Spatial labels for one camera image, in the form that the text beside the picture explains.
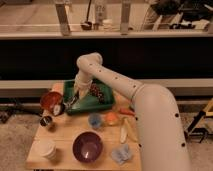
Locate red orange bowl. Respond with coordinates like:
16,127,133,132
40,91,63,112

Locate black white brush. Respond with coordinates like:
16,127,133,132
53,95,79,116

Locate wooden table board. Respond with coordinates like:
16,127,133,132
25,81,143,171

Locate white yellow corn toy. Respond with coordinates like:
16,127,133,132
120,117,137,143

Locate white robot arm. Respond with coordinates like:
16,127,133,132
75,53,192,171

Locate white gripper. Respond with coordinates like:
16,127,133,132
74,76,92,99

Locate small blue cup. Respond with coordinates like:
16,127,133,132
88,113,102,129

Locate blue grey cloth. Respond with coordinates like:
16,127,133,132
110,144,132,165

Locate orange carrot toy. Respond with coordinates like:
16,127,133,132
118,108,135,117

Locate orange round toy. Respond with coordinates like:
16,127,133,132
105,112,120,126

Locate purple bowl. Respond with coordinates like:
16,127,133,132
72,132,103,163

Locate green plastic tray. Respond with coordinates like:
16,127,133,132
63,79,115,115

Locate dark grape bunch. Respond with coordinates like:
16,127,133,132
89,83,104,103

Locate white stacked cups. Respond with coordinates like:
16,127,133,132
37,140,56,160

